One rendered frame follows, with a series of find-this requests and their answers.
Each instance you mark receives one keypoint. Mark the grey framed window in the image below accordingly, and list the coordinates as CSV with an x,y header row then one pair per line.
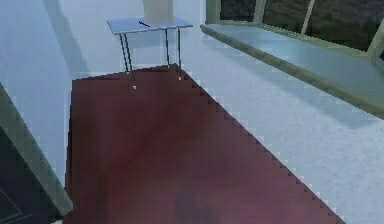
x,y
300,33

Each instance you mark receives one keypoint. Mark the dark framed window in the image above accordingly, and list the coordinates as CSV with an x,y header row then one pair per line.
x,y
16,180

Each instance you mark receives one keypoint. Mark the black pen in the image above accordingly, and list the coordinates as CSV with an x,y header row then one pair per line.
x,y
144,24

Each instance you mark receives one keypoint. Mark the small grey metal-legged table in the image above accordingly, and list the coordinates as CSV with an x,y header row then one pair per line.
x,y
133,25

